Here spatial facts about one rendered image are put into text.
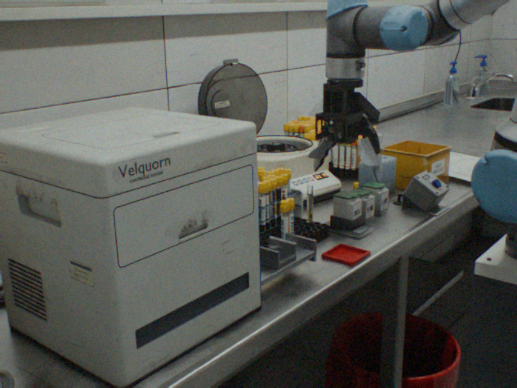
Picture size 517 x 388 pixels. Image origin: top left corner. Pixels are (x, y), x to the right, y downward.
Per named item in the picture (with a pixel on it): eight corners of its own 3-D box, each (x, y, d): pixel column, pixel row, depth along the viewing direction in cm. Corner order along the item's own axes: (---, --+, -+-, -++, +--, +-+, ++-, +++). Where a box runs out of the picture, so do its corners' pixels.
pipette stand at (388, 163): (376, 207, 143) (378, 166, 140) (352, 202, 148) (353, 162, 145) (400, 198, 150) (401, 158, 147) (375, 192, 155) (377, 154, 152)
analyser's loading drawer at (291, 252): (241, 303, 94) (241, 272, 93) (210, 292, 98) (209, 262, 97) (316, 261, 109) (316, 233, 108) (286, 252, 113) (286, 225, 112)
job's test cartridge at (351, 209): (351, 229, 125) (352, 200, 124) (331, 225, 128) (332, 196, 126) (361, 224, 128) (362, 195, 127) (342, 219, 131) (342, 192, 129)
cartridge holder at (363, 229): (358, 239, 124) (359, 222, 123) (321, 230, 130) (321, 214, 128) (371, 232, 128) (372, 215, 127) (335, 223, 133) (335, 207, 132)
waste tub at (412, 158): (424, 195, 152) (426, 155, 149) (378, 185, 161) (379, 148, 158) (449, 183, 161) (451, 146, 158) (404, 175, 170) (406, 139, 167)
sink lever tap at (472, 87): (512, 103, 284) (515, 73, 280) (463, 99, 298) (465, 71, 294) (524, 98, 296) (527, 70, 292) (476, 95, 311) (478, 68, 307)
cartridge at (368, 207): (365, 225, 132) (365, 195, 130) (346, 220, 135) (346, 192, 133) (374, 220, 135) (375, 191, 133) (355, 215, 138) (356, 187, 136)
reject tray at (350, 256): (351, 266, 111) (352, 262, 111) (321, 257, 115) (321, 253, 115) (370, 255, 116) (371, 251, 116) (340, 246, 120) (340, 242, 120)
